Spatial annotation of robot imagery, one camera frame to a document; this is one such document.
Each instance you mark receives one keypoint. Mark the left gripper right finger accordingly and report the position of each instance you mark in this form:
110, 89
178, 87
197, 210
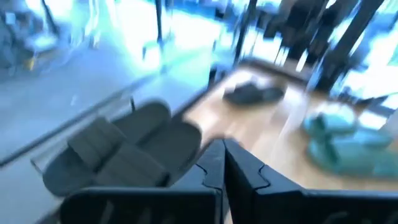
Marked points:
280, 205

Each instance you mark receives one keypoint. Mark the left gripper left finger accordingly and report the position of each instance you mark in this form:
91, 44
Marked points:
186, 205

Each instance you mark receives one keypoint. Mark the black rubber slide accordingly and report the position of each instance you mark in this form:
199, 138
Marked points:
248, 95
93, 146
161, 149

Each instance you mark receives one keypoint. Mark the green rubber slide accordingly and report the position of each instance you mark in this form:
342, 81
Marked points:
351, 155
329, 121

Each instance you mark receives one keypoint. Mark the black office chair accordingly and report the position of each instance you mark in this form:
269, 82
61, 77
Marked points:
292, 21

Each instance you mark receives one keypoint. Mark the thin black pole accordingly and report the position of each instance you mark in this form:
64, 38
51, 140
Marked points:
159, 18

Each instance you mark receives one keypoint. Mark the black metal rig post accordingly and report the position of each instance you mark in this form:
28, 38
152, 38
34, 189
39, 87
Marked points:
245, 28
342, 46

